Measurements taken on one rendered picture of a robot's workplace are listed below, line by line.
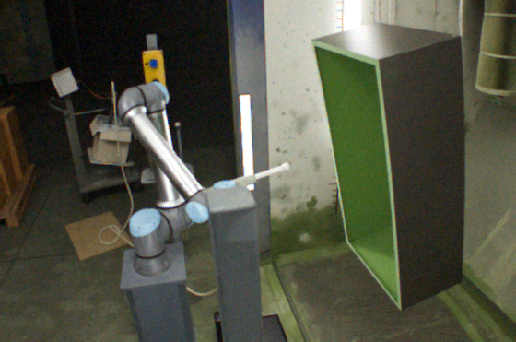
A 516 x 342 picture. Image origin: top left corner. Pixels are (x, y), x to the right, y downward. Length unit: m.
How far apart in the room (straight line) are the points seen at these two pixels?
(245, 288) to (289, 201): 2.28
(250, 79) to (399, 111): 1.15
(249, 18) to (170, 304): 1.58
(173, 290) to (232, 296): 1.49
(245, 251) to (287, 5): 2.04
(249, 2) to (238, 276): 1.99
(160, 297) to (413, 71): 1.47
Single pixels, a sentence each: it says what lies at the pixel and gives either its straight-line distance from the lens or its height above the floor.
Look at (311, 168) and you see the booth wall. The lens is 2.68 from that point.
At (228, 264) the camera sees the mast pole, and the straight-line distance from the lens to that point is 0.45.
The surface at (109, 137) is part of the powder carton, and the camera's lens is 3.92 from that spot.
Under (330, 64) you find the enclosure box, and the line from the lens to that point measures 1.96.
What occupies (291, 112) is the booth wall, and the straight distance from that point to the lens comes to 2.50.
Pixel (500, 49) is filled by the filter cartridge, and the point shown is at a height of 1.54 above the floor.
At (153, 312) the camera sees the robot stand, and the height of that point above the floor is 0.45.
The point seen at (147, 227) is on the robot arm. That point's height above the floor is 0.90.
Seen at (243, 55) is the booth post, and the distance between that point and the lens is 2.35.
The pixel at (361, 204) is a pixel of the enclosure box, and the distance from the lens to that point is 2.33.
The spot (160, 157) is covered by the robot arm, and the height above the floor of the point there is 1.25.
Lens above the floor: 1.85
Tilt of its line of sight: 22 degrees down
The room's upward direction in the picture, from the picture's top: 2 degrees counter-clockwise
